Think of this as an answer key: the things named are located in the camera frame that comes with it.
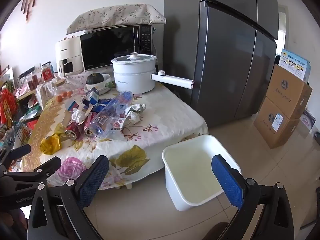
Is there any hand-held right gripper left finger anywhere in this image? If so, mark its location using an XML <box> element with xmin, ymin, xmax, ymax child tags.
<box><xmin>27</xmin><ymin>155</ymin><xmax>110</xmax><ymax>240</ymax></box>

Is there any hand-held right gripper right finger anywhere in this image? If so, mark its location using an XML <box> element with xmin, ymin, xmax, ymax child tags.
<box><xmin>211</xmin><ymin>154</ymin><xmax>295</xmax><ymax>240</ymax></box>

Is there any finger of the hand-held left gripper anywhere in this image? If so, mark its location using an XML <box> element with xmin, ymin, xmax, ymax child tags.
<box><xmin>4</xmin><ymin>157</ymin><xmax>62</xmax><ymax>180</ymax></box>
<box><xmin>0</xmin><ymin>144</ymin><xmax>32</xmax><ymax>173</ymax></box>

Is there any yellow foil wrapper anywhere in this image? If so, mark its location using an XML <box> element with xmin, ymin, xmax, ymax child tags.
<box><xmin>40</xmin><ymin>134</ymin><xmax>63</xmax><ymax>155</ymax></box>

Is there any white plastic bin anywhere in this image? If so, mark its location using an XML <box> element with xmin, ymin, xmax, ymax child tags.
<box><xmin>162</xmin><ymin>134</ymin><xmax>242</xmax><ymax>212</ymax></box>

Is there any red drink can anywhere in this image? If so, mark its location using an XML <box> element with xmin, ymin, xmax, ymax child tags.
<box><xmin>83</xmin><ymin>111</ymin><xmax>100</xmax><ymax>137</ymax></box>
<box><xmin>64</xmin><ymin>120</ymin><xmax>82</xmax><ymax>140</ymax></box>

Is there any white tissue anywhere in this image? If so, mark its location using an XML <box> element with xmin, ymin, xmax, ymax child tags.
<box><xmin>71</xmin><ymin>107</ymin><xmax>88</xmax><ymax>124</ymax></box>

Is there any clear plastic bottle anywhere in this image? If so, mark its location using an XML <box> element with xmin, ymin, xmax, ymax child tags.
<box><xmin>92</xmin><ymin>91</ymin><xmax>133</xmax><ymax>138</ymax></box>

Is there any blue foil wrapper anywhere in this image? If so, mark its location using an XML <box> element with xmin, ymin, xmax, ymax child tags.
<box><xmin>94</xmin><ymin>100</ymin><xmax>113</xmax><ymax>113</ymax></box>

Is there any white paper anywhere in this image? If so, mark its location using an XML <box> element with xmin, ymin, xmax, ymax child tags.
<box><xmin>127</xmin><ymin>111</ymin><xmax>140</xmax><ymax>124</ymax></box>

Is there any silver wrapper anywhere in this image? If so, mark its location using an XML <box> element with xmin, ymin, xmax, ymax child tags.
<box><xmin>124</xmin><ymin>102</ymin><xmax>147</xmax><ymax>117</ymax></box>

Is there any green packet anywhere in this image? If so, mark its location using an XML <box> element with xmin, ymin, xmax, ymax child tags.
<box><xmin>25</xmin><ymin>106</ymin><xmax>42</xmax><ymax>120</ymax></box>

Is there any bundle of red packets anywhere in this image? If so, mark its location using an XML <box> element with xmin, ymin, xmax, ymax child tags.
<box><xmin>0</xmin><ymin>87</ymin><xmax>19</xmax><ymax>125</ymax></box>

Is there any wooden shelf board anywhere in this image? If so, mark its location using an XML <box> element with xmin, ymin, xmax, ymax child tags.
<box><xmin>17</xmin><ymin>90</ymin><xmax>38</xmax><ymax>100</ymax></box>

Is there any clear plastic bag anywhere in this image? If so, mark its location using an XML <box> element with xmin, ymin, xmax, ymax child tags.
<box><xmin>36</xmin><ymin>80</ymin><xmax>75</xmax><ymax>110</ymax></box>

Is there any jar with red contents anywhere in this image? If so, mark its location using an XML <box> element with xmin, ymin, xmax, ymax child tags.
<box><xmin>26</xmin><ymin>72</ymin><xmax>40</xmax><ymax>89</ymax></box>

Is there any glass jar with cork lid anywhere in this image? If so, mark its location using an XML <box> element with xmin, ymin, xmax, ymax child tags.
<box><xmin>51</xmin><ymin>79</ymin><xmax>75</xmax><ymax>103</ymax></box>

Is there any framed picture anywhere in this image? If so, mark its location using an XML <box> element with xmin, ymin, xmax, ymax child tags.
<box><xmin>0</xmin><ymin>65</ymin><xmax>14</xmax><ymax>83</ymax></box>

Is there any red label jar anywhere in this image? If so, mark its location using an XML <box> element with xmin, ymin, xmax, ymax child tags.
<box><xmin>40</xmin><ymin>64</ymin><xmax>55</xmax><ymax>81</ymax></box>

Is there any dark green squash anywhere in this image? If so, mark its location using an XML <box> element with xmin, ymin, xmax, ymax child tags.
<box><xmin>86</xmin><ymin>72</ymin><xmax>105</xmax><ymax>85</ymax></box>

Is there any printed white package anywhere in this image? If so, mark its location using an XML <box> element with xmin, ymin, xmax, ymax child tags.
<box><xmin>301</xmin><ymin>107</ymin><xmax>317</xmax><ymax>130</ymax></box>

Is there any floral tablecloth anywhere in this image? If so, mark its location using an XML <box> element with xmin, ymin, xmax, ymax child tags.
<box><xmin>21</xmin><ymin>74</ymin><xmax>209</xmax><ymax>189</ymax></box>

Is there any white electric pot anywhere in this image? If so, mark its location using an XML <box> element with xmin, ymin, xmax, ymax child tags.
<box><xmin>111</xmin><ymin>52</ymin><xmax>194</xmax><ymax>93</ymax></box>

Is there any grey refrigerator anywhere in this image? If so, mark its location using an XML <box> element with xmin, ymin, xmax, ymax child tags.
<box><xmin>164</xmin><ymin>0</ymin><xmax>279</xmax><ymax>129</ymax></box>

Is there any cream air fryer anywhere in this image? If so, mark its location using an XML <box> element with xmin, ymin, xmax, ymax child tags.
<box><xmin>55</xmin><ymin>37</ymin><xmax>84</xmax><ymax>77</ymax></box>

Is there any glass pot lid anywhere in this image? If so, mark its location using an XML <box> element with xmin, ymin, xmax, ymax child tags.
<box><xmin>112</xmin><ymin>52</ymin><xmax>157</xmax><ymax>64</ymax></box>

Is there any black microwave oven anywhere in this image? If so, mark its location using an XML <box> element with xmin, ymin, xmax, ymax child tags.
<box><xmin>80</xmin><ymin>24</ymin><xmax>153</xmax><ymax>72</ymax></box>

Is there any blue and white carton box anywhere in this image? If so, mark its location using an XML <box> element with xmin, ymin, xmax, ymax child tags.
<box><xmin>279</xmin><ymin>49</ymin><xmax>312</xmax><ymax>82</ymax></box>

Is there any floral fabric cover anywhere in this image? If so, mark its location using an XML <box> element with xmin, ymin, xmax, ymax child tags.
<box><xmin>66</xmin><ymin>4</ymin><xmax>167</xmax><ymax>35</ymax></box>

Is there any black wire rack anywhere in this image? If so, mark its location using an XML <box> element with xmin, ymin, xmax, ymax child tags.
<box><xmin>0</xmin><ymin>67</ymin><xmax>35</xmax><ymax>155</ymax></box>

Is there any white bowl with green handle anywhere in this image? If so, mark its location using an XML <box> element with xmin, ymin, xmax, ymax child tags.
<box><xmin>84</xmin><ymin>73</ymin><xmax>117</xmax><ymax>95</ymax></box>

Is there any red wall hanging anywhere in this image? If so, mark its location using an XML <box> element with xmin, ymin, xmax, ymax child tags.
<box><xmin>20</xmin><ymin>0</ymin><xmax>47</xmax><ymax>24</ymax></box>

